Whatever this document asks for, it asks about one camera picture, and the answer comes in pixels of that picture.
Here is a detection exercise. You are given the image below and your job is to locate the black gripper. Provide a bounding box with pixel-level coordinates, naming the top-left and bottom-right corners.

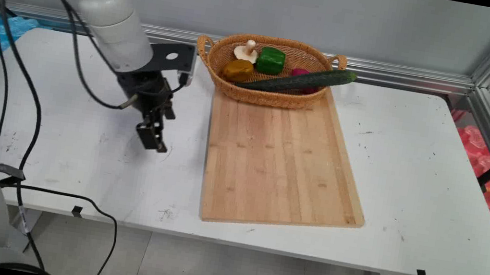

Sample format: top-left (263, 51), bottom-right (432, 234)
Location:
top-left (107, 65), bottom-right (182, 155)

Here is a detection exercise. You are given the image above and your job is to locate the dark green cucumber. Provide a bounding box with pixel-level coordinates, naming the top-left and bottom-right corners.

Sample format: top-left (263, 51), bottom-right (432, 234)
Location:
top-left (234, 54), bottom-right (359, 106)

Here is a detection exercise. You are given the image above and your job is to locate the yellow-brown toy potato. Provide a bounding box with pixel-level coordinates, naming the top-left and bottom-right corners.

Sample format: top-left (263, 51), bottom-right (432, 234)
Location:
top-left (220, 56), bottom-right (256, 85)

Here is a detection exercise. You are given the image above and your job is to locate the woven wicker basket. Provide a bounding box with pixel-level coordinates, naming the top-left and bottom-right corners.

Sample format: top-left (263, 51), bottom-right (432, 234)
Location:
top-left (189, 26), bottom-right (350, 119)

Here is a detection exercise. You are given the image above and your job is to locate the white toy mushroom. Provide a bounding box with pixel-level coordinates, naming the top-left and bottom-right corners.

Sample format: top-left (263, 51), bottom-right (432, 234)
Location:
top-left (232, 38), bottom-right (261, 64)

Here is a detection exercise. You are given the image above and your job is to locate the bamboo cutting board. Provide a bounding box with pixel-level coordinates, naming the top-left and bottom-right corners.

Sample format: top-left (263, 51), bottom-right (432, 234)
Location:
top-left (194, 72), bottom-right (384, 246)

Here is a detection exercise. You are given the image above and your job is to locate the green toy bell pepper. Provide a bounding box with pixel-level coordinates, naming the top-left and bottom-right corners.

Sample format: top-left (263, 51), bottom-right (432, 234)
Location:
top-left (254, 46), bottom-right (288, 77)

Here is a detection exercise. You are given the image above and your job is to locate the magenta toy vegetable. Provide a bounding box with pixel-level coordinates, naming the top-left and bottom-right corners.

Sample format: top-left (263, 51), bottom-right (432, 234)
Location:
top-left (288, 67), bottom-right (321, 96)

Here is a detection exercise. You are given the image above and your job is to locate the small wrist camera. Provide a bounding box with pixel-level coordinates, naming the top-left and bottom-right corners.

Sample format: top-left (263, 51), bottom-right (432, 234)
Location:
top-left (178, 70), bottom-right (195, 88)

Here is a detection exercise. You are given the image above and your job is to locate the black cable along floor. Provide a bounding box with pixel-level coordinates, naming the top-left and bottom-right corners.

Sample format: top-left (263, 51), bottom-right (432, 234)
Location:
top-left (0, 181), bottom-right (123, 275)

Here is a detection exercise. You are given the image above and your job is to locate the black cable with metal plug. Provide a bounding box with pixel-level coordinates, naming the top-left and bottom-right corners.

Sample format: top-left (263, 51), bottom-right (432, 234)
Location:
top-left (21, 0), bottom-right (153, 113)

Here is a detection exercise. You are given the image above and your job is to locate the horizontal aluminium frame rail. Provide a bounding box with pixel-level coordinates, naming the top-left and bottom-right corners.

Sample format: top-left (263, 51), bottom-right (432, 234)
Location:
top-left (0, 0), bottom-right (479, 100)

